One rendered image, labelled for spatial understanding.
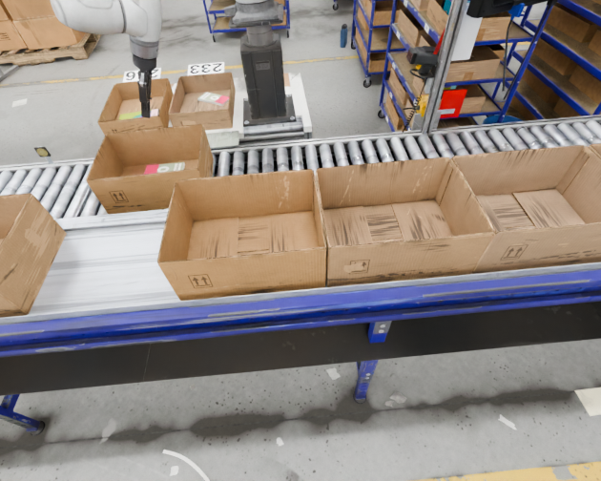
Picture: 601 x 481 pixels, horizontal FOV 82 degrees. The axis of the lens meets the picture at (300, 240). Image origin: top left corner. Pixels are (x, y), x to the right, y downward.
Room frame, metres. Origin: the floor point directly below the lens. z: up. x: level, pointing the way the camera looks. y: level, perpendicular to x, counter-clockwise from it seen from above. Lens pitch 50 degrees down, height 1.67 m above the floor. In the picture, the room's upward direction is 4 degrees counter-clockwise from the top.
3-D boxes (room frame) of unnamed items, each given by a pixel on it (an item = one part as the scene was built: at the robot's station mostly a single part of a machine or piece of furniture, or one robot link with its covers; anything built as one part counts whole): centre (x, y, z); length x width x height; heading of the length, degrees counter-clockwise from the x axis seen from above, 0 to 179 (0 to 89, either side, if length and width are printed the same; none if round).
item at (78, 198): (1.07, 0.89, 0.72); 0.52 x 0.05 x 0.05; 1
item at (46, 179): (1.07, 1.09, 0.72); 0.52 x 0.05 x 0.05; 1
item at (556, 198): (0.65, -0.64, 0.97); 0.39 x 0.29 x 0.17; 91
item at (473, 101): (2.04, -0.96, 0.59); 0.40 x 0.30 x 0.10; 179
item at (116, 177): (1.13, 0.54, 0.83); 0.39 x 0.29 x 0.17; 93
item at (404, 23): (2.51, -0.95, 0.79); 0.40 x 0.30 x 0.10; 3
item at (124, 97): (1.68, 0.76, 0.80); 0.38 x 0.28 x 0.10; 5
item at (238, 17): (1.66, 0.13, 1.21); 0.22 x 0.18 x 0.06; 89
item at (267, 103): (1.65, 0.11, 0.91); 0.26 x 0.26 x 0.33; 3
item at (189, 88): (1.70, 0.43, 0.80); 0.38 x 0.28 x 0.10; 2
